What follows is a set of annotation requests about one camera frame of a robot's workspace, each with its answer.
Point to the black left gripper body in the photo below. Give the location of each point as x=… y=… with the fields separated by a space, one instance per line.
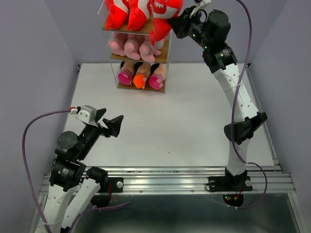
x=92 y=133

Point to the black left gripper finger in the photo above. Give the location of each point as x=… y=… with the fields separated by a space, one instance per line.
x=100 y=113
x=114 y=125

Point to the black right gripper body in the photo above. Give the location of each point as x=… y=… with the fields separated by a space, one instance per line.
x=194 y=27

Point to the red shark plush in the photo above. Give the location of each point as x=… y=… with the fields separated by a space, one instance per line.
x=162 y=11

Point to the pink pig plush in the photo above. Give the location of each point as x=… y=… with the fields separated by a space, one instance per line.
x=116 y=43
x=132 y=45
x=147 y=51

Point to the red fish plush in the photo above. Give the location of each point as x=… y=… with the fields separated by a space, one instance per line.
x=118 y=11
x=140 y=12

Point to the boy doll pink shorts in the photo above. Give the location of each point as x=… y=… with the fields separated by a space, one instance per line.
x=127 y=72

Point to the boy doll orange shorts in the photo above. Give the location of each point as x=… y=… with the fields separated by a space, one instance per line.
x=142 y=75

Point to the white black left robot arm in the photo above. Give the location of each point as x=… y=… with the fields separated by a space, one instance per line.
x=72 y=185

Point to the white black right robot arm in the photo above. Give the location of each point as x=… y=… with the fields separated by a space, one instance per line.
x=211 y=35

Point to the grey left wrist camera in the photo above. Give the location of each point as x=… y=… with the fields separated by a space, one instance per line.
x=85 y=114

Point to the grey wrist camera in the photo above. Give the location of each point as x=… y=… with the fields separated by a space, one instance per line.
x=200 y=5
x=85 y=114

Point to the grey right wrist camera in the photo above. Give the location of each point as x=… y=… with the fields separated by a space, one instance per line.
x=200 y=5

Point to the wooden three-tier wire shelf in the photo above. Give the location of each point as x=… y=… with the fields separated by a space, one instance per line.
x=145 y=30

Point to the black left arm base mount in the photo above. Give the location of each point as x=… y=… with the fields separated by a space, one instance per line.
x=103 y=197

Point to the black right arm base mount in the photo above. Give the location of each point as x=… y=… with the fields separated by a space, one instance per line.
x=232 y=186

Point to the aluminium mounting rail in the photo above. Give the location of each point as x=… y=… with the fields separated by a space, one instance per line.
x=192 y=180

